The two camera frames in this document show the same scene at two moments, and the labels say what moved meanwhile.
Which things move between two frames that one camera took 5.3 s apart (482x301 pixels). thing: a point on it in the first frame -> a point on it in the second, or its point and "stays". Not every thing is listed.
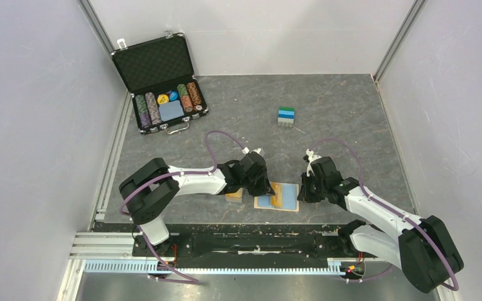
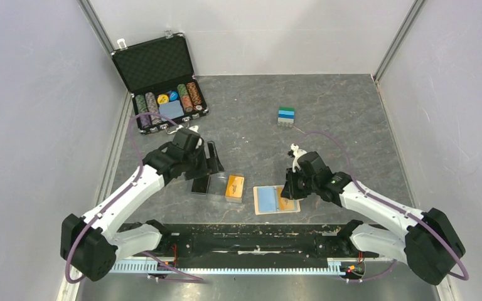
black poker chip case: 159,74 stays
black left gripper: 265,187 -> 204,170
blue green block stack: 286,114 stays
